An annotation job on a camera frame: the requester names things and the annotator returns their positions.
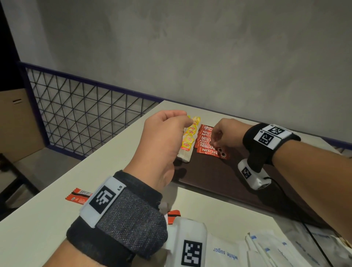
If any person's left hand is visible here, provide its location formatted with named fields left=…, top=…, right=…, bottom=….
left=123, top=110, right=194, bottom=192

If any person's right hand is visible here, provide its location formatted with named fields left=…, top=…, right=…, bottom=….
left=210, top=118, right=246, bottom=150

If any row of tea bags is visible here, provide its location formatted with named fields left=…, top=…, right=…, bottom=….
left=177, top=115, right=201, bottom=163

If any row of red coffee sachets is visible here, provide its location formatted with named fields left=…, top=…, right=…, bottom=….
left=194, top=124, right=231, bottom=161

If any dark brown tray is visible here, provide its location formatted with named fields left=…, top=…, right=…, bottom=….
left=172, top=129, right=330, bottom=229

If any pile of white sugar packets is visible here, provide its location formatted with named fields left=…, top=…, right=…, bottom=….
left=159, top=202, right=352, bottom=267

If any person's left forearm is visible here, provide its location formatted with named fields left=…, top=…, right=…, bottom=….
left=43, top=239, right=105, bottom=267

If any person's right forearm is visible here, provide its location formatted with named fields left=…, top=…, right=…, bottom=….
left=272, top=140, right=352, bottom=237

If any black right wrist band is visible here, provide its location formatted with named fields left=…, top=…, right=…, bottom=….
left=242, top=123, right=302, bottom=173

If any black wrist band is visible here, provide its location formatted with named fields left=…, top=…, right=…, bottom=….
left=66, top=170, right=169, bottom=267
left=242, top=123, right=302, bottom=173

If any black left wrist band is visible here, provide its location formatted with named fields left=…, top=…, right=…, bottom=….
left=66, top=170, right=169, bottom=267

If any light wooden cabinet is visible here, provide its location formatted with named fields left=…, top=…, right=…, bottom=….
left=0, top=88, right=46, bottom=163

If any dark blue metal locker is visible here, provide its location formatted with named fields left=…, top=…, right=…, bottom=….
left=0, top=0, right=25, bottom=93

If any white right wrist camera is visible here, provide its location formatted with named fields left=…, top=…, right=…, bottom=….
left=237, top=158, right=272, bottom=191

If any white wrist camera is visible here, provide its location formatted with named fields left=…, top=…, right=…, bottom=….
left=237, top=158, right=272, bottom=191
left=164, top=216, right=208, bottom=267

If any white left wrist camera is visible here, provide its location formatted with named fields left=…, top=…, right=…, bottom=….
left=164, top=216, right=208, bottom=267

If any black cable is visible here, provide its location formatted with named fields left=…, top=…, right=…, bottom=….
left=263, top=177, right=334, bottom=267

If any black side table frame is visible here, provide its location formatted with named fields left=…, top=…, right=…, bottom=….
left=0, top=153, right=40, bottom=220

